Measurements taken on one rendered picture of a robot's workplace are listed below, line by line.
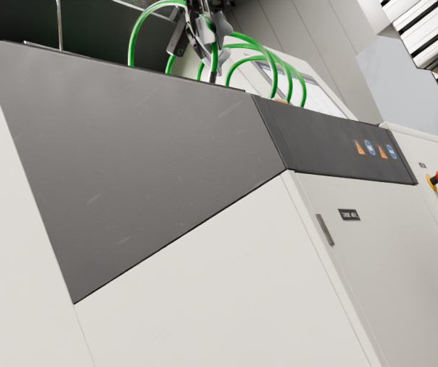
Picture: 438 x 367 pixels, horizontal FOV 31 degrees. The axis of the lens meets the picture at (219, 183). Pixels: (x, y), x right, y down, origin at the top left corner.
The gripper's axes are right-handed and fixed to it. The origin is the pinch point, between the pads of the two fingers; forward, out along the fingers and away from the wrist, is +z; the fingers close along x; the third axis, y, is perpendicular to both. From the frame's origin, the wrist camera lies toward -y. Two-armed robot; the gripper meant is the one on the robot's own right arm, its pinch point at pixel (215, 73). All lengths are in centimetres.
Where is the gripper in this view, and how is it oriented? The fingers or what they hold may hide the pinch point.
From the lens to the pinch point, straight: 193.8
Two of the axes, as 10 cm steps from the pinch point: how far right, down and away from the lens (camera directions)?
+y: 7.4, -4.9, -4.6
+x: 5.5, 0.4, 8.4
